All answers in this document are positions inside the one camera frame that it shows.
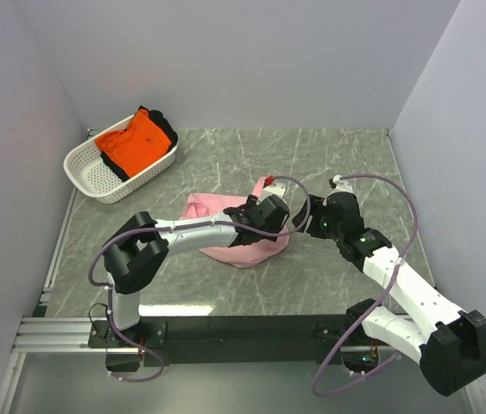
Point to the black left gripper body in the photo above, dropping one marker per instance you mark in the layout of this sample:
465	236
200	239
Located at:
278	211

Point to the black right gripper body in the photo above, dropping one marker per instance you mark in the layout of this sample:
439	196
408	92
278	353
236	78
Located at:
307	214

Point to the pink t shirt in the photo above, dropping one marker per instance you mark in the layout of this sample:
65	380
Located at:
207	204

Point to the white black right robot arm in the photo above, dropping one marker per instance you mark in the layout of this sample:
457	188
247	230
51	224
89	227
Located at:
447	342

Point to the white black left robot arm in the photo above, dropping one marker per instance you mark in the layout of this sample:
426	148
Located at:
133	262

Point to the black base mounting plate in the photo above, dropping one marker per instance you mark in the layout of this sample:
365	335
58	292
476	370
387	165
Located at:
231	339

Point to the orange t shirt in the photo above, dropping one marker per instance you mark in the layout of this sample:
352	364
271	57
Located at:
134	142

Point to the black t shirt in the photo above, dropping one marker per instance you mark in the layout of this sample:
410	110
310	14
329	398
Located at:
162	123

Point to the white perforated plastic basket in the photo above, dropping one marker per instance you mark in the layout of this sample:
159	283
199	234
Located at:
87	171

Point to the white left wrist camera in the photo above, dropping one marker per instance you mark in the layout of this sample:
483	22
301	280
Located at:
273	187

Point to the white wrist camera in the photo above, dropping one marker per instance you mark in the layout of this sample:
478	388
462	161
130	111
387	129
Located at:
339	185
273	187

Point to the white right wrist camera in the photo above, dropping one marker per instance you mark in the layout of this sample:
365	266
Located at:
339	185

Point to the aluminium extrusion rail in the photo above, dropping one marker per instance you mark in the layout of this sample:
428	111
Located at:
53	335

